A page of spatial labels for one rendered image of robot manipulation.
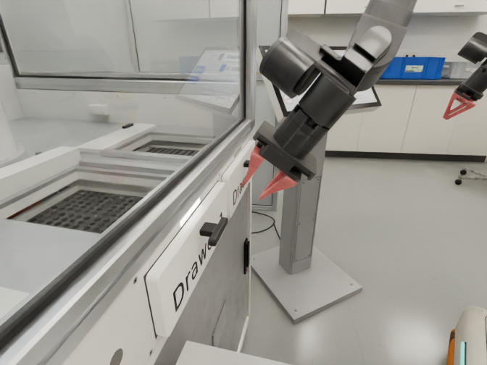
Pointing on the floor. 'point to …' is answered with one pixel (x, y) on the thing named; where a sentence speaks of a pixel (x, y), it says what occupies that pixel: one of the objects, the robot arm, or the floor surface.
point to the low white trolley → (218, 356)
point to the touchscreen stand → (302, 255)
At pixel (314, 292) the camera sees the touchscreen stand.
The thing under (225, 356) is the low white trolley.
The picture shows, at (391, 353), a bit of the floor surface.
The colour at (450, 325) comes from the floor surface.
